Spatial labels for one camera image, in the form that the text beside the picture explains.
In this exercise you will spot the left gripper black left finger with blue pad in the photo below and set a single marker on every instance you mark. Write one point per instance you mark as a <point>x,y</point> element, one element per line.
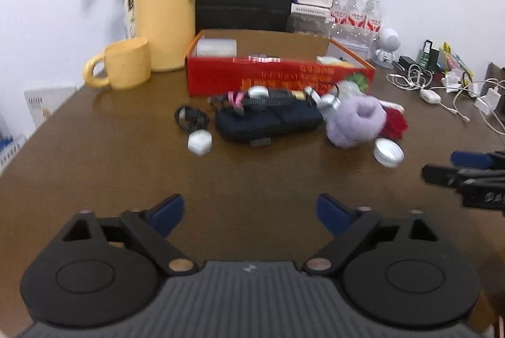
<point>100,270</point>

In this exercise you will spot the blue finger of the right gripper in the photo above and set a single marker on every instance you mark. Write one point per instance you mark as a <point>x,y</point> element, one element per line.
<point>472,160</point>

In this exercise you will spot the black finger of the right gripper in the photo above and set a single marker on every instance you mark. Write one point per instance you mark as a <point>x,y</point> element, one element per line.
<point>442,176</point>

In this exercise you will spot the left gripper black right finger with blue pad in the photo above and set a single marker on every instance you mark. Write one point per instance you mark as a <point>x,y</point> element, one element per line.
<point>396,271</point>

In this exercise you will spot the round silver tin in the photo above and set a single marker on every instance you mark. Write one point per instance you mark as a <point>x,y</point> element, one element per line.
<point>388,153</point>

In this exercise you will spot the purple fluffy scrunchie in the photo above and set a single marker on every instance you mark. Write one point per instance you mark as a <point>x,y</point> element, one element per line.
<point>357,120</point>

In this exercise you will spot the dark blue zip pouch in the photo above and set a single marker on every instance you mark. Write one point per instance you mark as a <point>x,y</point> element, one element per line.
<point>295,117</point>

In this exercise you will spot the black braided cable pink tie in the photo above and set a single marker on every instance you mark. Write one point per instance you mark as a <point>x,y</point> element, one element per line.
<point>256,98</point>

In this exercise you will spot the red fluffy scrunchie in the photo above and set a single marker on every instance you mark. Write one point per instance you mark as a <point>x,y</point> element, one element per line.
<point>395,125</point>

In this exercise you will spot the green white plastic bag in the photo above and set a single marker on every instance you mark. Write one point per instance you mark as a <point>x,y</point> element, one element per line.
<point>354,85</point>

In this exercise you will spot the white toy robot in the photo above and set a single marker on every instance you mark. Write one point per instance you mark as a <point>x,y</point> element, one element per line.
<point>388,42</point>

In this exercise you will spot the water bottle pack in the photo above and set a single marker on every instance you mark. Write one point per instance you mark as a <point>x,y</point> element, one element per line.
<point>356,24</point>

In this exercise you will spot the white desk calendar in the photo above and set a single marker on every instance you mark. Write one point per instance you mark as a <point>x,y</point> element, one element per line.
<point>43,102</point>

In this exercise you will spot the yellow ceramic mug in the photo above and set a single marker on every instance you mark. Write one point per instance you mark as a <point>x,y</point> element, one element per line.
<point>127,64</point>

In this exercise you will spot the red cardboard box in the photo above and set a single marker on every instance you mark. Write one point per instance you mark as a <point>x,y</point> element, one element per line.
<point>272,59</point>

